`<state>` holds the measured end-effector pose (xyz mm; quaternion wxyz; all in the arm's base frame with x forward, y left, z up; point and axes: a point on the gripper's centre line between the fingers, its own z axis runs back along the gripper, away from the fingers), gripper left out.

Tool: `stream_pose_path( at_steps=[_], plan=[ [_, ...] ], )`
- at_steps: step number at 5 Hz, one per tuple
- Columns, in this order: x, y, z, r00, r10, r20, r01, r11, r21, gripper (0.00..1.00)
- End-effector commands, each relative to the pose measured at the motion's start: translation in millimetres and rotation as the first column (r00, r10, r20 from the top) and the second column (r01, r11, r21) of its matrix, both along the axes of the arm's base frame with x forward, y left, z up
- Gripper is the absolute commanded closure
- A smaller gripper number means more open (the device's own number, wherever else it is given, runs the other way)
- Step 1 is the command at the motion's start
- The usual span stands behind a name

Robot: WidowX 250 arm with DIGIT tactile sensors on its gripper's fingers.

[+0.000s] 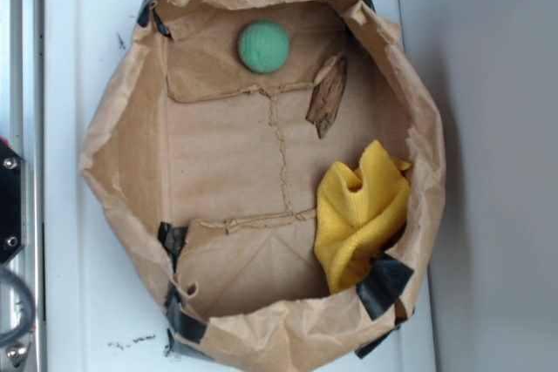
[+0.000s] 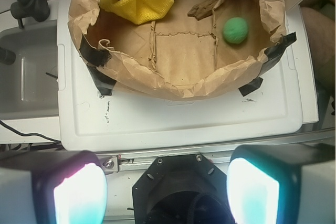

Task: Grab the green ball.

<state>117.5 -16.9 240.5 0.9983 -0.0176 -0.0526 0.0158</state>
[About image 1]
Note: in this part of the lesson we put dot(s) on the green ball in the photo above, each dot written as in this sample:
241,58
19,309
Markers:
263,46

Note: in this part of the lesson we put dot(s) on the brown paper bag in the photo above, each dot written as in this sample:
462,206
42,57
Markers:
188,159

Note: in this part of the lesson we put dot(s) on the brown bark piece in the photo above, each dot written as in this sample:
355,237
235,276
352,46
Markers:
327,96

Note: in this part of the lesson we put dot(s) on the yellow cloth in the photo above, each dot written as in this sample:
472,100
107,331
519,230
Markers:
357,212

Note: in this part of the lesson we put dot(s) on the white tray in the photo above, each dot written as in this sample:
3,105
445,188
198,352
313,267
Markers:
99,316

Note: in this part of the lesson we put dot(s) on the black metal bracket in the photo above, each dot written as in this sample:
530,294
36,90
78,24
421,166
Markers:
12,203

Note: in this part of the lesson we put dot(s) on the aluminium frame rail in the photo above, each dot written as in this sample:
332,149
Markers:
22,122

